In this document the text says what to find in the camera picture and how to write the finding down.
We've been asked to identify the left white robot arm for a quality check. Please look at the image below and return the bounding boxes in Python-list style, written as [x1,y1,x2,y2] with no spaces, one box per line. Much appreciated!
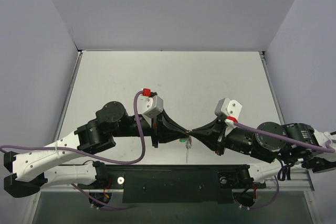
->
[1,98,190,198]

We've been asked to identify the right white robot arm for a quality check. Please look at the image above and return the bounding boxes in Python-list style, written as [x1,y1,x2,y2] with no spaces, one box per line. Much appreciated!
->
[191,116,335,187]

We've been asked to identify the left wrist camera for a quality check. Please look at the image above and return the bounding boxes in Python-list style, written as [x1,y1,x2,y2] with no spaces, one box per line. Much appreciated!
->
[138,88,164,125]

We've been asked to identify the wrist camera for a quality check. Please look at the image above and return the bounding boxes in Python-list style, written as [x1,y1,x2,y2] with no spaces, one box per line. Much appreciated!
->
[215,98,243,130]
[138,88,164,125]

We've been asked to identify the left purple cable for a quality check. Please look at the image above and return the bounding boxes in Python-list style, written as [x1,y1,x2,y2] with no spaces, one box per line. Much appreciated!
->
[0,91,148,166]

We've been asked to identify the purple cable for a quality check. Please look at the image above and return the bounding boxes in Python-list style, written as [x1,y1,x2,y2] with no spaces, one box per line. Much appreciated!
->
[0,91,148,166]
[233,121,336,154]

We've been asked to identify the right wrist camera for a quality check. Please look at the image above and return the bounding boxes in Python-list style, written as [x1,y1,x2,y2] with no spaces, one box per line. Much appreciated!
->
[215,98,243,130]

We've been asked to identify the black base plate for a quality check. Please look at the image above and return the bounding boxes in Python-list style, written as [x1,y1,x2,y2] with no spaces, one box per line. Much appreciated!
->
[79,165,266,204]

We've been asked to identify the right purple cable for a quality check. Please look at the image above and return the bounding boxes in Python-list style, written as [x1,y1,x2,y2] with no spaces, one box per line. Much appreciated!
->
[233,121,336,154]

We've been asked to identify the aluminium table frame rail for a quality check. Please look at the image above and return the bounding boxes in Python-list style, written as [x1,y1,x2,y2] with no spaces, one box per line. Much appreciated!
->
[20,50,82,224]

